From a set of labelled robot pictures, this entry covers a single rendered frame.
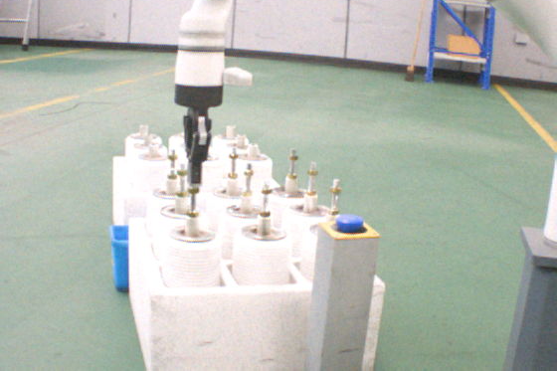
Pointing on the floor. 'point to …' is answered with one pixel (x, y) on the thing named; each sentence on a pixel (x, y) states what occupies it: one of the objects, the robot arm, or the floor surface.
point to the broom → (419, 27)
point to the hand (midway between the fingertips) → (194, 173)
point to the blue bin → (120, 256)
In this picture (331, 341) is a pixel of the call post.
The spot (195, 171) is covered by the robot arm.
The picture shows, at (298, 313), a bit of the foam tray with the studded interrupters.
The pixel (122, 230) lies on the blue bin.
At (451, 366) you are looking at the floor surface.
